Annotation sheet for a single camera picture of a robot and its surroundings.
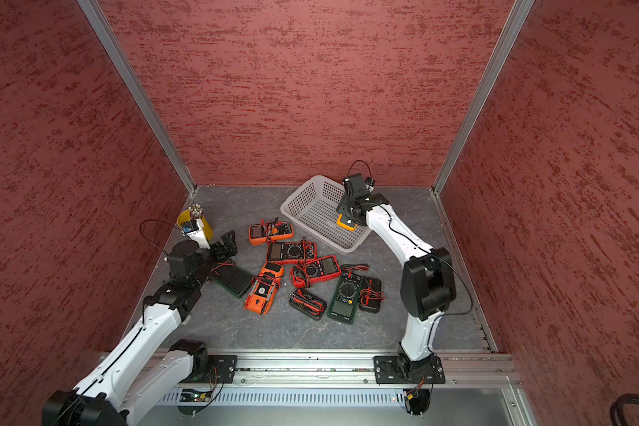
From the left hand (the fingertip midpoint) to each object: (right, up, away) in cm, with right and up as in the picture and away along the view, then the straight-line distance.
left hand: (221, 240), depth 81 cm
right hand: (+41, +9, +10) cm, 43 cm away
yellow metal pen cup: (-21, +7, +17) cm, 28 cm away
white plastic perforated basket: (+27, +10, +32) cm, 43 cm away
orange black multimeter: (+12, -16, +4) cm, 21 cm away
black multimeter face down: (+48, -18, +4) cm, 51 cm away
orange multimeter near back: (+6, 0, +20) cm, 21 cm away
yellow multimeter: (+38, +5, +6) cm, 39 cm away
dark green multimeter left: (+1, -15, +8) cm, 17 cm away
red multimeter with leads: (+25, -13, +6) cm, 29 cm away
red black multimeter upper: (+20, -6, +14) cm, 25 cm away
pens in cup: (-12, +9, +9) cm, 18 cm away
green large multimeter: (+39, -21, +4) cm, 44 cm away
